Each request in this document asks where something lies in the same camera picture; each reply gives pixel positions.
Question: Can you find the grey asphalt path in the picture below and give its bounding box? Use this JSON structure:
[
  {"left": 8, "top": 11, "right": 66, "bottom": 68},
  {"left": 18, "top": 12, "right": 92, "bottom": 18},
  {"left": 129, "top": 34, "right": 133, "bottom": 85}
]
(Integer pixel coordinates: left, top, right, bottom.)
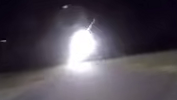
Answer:
[{"left": 0, "top": 46, "right": 177, "bottom": 100}]

